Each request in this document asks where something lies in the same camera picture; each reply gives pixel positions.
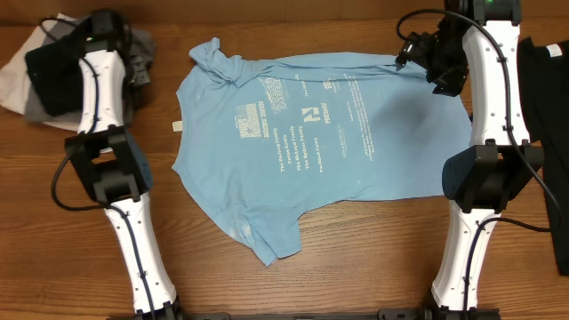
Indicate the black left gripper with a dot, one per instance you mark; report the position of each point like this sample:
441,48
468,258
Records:
143,76

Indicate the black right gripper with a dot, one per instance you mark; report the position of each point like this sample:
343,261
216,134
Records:
452,82

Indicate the light blue t-shirt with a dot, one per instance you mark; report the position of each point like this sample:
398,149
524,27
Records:
264,141

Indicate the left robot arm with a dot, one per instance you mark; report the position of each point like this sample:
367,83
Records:
117,177

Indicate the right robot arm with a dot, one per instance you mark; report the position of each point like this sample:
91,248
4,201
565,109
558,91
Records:
476,42

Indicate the folded grey garment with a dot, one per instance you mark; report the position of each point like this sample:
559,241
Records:
35,112

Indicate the folded black garment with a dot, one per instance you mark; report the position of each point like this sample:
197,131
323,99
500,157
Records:
56,77

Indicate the black t-shirt on right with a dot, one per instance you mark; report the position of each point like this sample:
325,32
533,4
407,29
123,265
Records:
543,84

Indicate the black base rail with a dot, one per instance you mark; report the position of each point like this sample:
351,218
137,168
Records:
302,316

